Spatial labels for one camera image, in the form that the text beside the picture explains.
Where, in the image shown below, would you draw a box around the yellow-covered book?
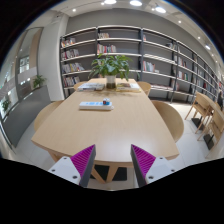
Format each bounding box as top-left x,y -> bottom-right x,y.
115,82 -> 142,93

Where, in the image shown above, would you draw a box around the white-covered book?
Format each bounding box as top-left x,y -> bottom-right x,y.
77,82 -> 106,92

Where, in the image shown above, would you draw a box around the grey bookshelf unit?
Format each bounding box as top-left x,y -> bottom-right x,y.
59,24 -> 224,104

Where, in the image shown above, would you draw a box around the small potted green plant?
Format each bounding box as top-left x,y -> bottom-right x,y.
32,74 -> 47,90
1,98 -> 13,114

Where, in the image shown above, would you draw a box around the white power strip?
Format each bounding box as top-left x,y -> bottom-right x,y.
78,101 -> 115,111

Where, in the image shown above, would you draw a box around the ceiling lights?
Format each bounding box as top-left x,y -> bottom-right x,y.
71,0 -> 213,51

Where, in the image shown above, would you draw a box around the slatted wooden chair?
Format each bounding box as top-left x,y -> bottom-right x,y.
196,106 -> 224,158
184,91 -> 214,134

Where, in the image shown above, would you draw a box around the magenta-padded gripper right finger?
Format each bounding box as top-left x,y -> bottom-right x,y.
130,143 -> 177,188

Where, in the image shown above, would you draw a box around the large potted green plant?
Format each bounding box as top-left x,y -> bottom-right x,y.
88,53 -> 134,90

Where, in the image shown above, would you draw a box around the round-backed wooden chair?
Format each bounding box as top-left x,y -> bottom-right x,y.
151,99 -> 185,143
73,80 -> 88,92
137,80 -> 152,97
33,99 -> 64,133

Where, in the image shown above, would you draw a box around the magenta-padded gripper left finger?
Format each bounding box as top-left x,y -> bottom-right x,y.
48,144 -> 97,188

